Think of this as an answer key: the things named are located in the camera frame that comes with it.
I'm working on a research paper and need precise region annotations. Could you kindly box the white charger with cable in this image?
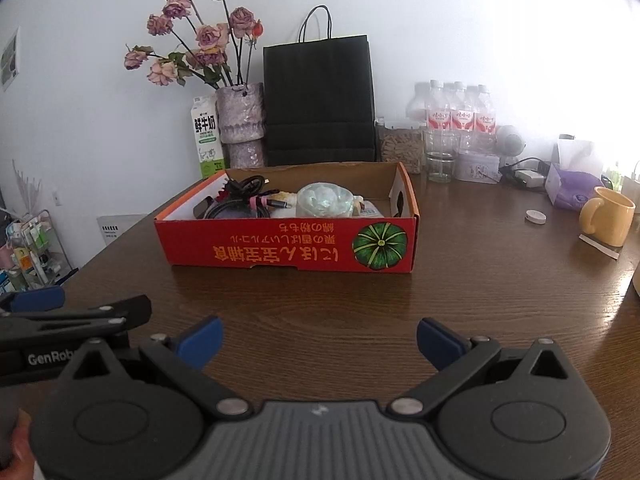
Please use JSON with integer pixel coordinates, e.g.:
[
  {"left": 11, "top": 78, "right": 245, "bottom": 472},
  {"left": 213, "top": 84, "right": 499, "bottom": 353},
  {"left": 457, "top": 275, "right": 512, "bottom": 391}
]
[{"left": 500, "top": 157, "right": 553, "bottom": 190}]

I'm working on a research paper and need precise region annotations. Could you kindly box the clear drinking glass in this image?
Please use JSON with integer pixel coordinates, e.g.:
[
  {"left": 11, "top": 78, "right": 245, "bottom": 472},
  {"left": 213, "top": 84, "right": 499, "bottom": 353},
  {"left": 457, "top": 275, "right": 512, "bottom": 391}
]
[{"left": 423, "top": 129, "right": 459, "bottom": 184}]

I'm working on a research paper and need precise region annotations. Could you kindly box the clear jar of seeds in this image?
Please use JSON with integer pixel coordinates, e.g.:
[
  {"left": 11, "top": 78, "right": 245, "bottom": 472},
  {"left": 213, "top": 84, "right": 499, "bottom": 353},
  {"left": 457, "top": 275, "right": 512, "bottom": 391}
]
[{"left": 374, "top": 117, "right": 427, "bottom": 175}]

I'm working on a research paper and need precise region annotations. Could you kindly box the wall poster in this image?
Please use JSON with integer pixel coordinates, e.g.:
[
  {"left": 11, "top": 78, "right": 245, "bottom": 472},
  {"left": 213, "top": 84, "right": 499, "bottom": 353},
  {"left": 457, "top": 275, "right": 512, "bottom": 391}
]
[{"left": 0, "top": 26, "right": 22, "bottom": 92}]

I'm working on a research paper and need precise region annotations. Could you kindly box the white paper strip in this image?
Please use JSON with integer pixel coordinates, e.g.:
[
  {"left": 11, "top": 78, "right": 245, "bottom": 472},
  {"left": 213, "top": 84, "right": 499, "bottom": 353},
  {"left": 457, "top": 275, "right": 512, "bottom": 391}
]
[{"left": 578, "top": 233, "right": 621, "bottom": 261}]

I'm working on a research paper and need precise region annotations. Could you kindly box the purple textured vase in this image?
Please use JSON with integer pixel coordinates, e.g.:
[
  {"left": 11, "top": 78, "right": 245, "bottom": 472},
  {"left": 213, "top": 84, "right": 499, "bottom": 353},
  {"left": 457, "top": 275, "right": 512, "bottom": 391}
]
[{"left": 215, "top": 83, "right": 266, "bottom": 170}]

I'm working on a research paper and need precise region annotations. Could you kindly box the white printed tin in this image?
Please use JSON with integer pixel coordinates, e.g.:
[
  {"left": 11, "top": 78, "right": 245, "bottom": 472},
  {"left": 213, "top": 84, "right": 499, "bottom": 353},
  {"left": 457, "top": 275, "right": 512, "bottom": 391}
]
[{"left": 456, "top": 152, "right": 502, "bottom": 184}]

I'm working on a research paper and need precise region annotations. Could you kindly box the braided cable with pink strap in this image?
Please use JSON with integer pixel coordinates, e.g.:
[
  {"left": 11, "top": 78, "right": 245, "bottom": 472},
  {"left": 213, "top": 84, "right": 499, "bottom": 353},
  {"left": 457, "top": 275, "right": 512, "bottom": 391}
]
[{"left": 201, "top": 174, "right": 297, "bottom": 221}]

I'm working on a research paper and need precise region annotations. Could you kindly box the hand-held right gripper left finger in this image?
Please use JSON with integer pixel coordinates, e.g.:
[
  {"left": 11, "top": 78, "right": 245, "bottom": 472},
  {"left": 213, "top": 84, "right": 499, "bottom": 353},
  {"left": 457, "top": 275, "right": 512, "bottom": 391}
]
[{"left": 72, "top": 315, "right": 252, "bottom": 419}]

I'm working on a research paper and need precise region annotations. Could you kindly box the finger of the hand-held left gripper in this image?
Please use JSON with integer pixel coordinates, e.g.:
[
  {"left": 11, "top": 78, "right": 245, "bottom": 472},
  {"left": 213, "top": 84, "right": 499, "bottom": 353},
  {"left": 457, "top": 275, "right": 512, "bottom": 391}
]
[
  {"left": 0, "top": 295, "right": 153, "bottom": 336},
  {"left": 0, "top": 285, "right": 67, "bottom": 317}
]

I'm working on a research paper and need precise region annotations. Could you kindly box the white round device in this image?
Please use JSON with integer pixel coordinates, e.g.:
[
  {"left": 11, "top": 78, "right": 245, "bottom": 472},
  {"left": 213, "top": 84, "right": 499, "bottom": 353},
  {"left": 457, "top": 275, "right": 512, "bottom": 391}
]
[{"left": 494, "top": 124, "right": 527, "bottom": 157}]

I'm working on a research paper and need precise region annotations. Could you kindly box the person's left hand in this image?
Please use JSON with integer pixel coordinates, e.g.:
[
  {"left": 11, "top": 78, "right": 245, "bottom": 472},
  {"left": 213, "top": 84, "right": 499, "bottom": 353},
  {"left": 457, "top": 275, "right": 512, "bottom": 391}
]
[{"left": 0, "top": 407, "right": 35, "bottom": 480}]

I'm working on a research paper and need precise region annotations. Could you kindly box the dried pink rose bouquet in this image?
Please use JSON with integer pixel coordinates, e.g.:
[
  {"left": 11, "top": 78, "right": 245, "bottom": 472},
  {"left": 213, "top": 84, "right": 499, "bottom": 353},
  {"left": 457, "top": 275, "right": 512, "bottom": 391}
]
[{"left": 123, "top": 0, "right": 265, "bottom": 89}]

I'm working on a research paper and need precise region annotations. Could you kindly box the black paper bag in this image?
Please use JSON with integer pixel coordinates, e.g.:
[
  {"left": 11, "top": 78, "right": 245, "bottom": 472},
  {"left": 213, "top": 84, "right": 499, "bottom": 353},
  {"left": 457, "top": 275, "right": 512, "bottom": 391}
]
[{"left": 262, "top": 5, "right": 377, "bottom": 167}]

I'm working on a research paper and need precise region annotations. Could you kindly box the yellow mug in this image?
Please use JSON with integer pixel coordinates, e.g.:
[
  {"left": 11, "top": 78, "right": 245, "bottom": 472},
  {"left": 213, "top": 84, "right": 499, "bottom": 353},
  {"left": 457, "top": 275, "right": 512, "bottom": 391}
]
[{"left": 579, "top": 185, "right": 636, "bottom": 249}]

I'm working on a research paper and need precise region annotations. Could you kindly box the purple tissue box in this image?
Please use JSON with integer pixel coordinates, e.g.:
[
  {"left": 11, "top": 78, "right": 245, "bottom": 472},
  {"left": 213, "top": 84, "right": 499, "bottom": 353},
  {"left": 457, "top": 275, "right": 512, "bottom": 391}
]
[{"left": 544, "top": 139, "right": 607, "bottom": 211}]

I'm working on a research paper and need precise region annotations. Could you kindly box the wire rack with bottles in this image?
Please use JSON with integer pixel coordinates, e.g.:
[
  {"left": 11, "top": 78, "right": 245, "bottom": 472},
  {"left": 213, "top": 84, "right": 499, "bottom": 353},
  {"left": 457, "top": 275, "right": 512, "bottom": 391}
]
[{"left": 0, "top": 207, "right": 74, "bottom": 292}]

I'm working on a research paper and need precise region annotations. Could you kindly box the red cardboard box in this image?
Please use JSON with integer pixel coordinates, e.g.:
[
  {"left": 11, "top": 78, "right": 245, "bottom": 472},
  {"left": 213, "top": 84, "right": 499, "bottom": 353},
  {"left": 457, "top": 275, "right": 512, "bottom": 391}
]
[{"left": 153, "top": 161, "right": 421, "bottom": 275}]

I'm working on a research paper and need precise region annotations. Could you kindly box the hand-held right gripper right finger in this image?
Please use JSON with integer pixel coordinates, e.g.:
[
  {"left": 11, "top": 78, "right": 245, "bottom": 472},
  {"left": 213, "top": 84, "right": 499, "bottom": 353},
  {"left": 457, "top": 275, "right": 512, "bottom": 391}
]
[{"left": 385, "top": 317, "right": 572, "bottom": 418}]

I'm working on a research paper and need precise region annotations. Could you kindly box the white dried branch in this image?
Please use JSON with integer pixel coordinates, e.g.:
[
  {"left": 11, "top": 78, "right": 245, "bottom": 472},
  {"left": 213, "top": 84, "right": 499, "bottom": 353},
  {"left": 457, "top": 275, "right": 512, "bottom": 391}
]
[{"left": 12, "top": 159, "right": 49, "bottom": 212}]

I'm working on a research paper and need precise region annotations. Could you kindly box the pale green mesh bath sponge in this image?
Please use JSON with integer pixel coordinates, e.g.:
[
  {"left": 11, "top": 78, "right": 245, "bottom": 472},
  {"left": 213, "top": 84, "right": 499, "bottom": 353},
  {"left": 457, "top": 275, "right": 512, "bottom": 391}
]
[{"left": 295, "top": 182, "right": 359, "bottom": 219}]

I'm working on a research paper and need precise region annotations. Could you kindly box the green white milk carton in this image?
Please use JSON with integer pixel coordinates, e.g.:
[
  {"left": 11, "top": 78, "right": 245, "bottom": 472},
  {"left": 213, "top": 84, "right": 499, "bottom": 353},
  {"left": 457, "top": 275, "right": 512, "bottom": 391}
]
[{"left": 192, "top": 95, "right": 225, "bottom": 180}]

